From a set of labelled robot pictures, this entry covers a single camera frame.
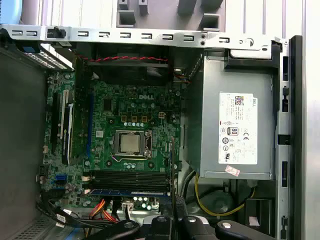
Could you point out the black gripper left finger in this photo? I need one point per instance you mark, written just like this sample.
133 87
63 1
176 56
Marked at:
160 230

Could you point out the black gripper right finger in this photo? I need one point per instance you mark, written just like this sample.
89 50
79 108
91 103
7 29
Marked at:
192 230

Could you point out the green RAM stick blue label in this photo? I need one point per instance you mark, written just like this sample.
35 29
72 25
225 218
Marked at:
173 165
112 192

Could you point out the black RAM slot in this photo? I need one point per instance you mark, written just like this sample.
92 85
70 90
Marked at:
125 185
125 179
125 173

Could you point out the blue expansion slot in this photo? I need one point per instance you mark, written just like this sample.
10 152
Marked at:
90 125

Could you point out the white expansion slot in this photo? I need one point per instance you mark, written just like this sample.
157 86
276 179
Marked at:
63 112

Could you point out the black housing with pink tape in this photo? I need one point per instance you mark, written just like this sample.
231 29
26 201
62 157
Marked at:
265 210

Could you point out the silver CPU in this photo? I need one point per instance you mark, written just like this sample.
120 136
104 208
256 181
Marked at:
130 142

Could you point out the metal CPU socket cover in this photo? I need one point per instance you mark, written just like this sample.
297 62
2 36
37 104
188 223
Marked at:
116 142

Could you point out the grey power supply unit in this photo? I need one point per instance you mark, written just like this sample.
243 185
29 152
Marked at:
205 125

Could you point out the green Dell motherboard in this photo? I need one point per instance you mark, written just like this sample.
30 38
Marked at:
110 125

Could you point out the black graphics card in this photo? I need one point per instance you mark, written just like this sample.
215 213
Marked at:
70 135

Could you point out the black case fan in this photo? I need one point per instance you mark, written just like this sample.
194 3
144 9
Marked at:
120 72

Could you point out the black PC case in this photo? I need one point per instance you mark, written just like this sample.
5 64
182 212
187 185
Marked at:
15 125

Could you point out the grey parts rack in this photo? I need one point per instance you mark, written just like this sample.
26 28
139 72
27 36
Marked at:
175 15

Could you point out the black case latch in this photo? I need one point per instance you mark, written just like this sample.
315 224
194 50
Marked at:
56 32

